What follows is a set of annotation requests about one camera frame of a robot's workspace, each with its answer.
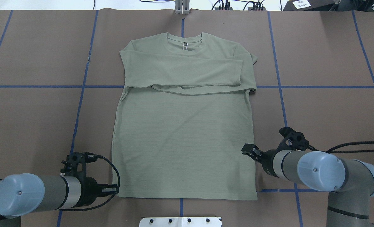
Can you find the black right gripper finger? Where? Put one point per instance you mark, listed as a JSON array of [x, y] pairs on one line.
[[253, 152]]

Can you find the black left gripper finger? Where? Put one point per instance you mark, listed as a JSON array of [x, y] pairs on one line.
[[108, 189]]

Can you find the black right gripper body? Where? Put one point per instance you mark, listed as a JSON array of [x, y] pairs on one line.
[[268, 158]]

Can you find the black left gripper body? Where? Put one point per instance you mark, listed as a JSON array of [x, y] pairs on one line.
[[90, 188]]

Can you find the sage green long-sleeve shirt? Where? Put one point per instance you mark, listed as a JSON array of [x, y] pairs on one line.
[[183, 117]]

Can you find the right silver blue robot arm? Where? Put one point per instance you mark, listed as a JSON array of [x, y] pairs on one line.
[[349, 183]]

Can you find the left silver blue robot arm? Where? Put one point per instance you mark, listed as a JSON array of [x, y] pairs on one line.
[[22, 194]]

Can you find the orange black USB hub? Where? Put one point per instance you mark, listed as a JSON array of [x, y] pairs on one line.
[[239, 5]]

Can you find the black box with label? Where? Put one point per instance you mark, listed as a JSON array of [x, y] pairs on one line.
[[310, 5]]

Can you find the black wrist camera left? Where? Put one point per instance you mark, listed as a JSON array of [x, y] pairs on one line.
[[75, 164]]

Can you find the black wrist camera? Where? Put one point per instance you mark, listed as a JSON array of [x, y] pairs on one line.
[[293, 140], [75, 164]]

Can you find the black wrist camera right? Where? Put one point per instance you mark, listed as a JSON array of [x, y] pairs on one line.
[[293, 140]]

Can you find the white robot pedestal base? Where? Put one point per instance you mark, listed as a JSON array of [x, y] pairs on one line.
[[181, 222]]

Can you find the aluminium frame post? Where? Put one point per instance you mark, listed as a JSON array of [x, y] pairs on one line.
[[182, 7]]

